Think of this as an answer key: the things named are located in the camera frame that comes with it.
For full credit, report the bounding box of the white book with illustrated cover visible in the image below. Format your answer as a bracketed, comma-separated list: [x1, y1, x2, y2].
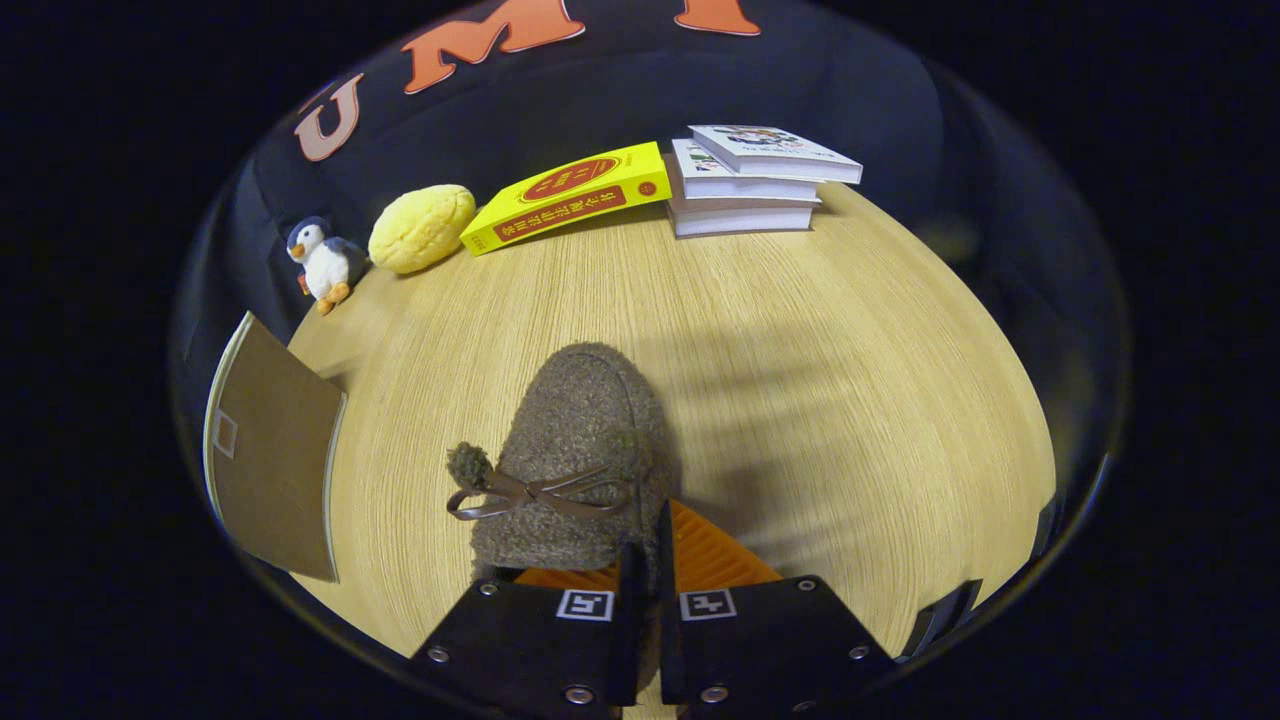
[687, 124, 864, 186]

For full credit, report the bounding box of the yellow bun plush toy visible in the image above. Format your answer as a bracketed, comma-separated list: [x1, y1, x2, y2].
[367, 184, 478, 276]

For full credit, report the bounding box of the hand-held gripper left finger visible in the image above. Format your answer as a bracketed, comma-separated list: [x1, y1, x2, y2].
[410, 543, 646, 720]

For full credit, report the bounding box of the brown fabric storage box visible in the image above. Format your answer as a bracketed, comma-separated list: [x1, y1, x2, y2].
[203, 311, 348, 584]

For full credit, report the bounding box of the penguin plush toy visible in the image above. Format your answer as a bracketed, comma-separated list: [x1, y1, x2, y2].
[286, 216, 369, 317]

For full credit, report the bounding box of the yellow book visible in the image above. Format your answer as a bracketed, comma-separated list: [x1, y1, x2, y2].
[459, 141, 673, 257]

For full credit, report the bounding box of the brown fuzzy shoe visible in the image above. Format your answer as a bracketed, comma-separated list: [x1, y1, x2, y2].
[446, 342, 683, 601]

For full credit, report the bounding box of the dark bar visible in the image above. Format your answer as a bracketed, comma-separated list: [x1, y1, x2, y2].
[897, 578, 986, 663]

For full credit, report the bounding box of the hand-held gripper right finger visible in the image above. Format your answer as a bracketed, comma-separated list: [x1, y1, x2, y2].
[655, 500, 898, 720]

